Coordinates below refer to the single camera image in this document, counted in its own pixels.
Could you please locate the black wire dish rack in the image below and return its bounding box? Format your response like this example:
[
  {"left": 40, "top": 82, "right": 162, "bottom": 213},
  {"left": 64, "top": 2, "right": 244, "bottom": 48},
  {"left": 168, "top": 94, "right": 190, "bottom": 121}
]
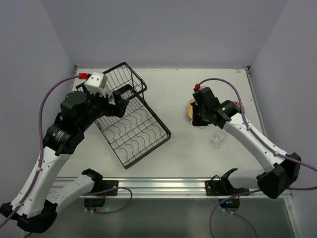
[{"left": 75, "top": 61, "right": 172, "bottom": 170}]

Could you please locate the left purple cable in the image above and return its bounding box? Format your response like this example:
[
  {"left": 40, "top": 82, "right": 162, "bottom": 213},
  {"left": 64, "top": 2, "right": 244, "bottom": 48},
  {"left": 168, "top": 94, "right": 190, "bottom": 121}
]
[{"left": 0, "top": 72, "right": 133, "bottom": 238}]

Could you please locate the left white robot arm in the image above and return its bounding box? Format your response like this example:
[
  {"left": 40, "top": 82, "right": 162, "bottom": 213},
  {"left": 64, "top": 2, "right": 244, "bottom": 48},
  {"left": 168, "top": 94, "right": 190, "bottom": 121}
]
[{"left": 0, "top": 91, "right": 129, "bottom": 234}]

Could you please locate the yellow square plate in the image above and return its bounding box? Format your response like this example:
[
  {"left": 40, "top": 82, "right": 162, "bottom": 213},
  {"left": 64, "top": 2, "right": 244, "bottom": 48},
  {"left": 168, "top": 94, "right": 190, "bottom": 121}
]
[{"left": 187, "top": 99, "right": 196, "bottom": 119}]

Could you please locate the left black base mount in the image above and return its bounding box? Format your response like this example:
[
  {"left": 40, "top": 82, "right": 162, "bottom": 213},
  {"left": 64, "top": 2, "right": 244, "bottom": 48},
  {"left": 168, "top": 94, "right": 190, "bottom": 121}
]
[{"left": 84, "top": 180, "right": 119, "bottom": 211}]

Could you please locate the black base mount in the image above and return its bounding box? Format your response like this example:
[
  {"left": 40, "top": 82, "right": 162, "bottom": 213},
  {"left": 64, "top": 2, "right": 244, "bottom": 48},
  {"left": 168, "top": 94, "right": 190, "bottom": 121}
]
[
  {"left": 84, "top": 180, "right": 119, "bottom": 211},
  {"left": 205, "top": 174, "right": 240, "bottom": 212}
]

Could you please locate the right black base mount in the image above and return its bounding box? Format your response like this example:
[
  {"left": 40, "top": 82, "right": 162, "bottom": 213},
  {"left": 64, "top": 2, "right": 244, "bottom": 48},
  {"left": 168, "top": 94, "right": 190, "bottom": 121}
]
[{"left": 205, "top": 174, "right": 240, "bottom": 212}]

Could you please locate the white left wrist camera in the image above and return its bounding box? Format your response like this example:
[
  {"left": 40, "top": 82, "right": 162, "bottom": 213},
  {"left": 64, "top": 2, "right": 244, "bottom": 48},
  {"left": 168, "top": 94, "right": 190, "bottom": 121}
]
[{"left": 84, "top": 72, "right": 107, "bottom": 97}]

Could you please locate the aluminium mounting rail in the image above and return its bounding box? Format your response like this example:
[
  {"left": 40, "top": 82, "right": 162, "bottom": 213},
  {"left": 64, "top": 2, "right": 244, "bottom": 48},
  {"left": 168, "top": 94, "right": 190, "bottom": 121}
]
[{"left": 49, "top": 177, "right": 263, "bottom": 198}]

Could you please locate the clear glass cup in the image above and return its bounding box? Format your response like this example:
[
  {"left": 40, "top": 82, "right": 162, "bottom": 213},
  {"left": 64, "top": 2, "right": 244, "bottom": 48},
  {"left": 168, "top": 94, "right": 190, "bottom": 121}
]
[
  {"left": 211, "top": 130, "right": 227, "bottom": 147},
  {"left": 103, "top": 85, "right": 113, "bottom": 102}
]

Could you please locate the blue patterned bowl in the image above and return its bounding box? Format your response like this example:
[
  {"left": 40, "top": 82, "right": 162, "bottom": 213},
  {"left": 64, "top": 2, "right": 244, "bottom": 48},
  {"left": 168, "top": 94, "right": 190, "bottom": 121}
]
[{"left": 232, "top": 101, "right": 241, "bottom": 110}]

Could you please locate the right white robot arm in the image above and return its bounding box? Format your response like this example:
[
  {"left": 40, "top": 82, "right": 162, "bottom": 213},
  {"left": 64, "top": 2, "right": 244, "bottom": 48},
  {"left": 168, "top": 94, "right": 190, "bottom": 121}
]
[{"left": 192, "top": 84, "right": 301, "bottom": 199}]

